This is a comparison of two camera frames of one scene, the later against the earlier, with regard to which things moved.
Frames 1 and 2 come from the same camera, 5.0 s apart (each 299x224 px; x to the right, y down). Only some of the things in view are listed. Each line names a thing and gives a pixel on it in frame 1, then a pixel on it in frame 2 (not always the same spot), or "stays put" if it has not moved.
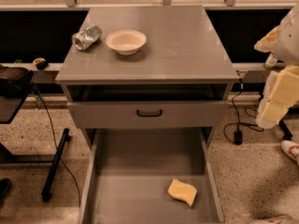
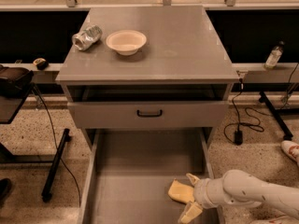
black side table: [9, 105] stays put
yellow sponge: [182, 191] stays put
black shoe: [6, 188] stays put
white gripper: [289, 42] to [200, 192]
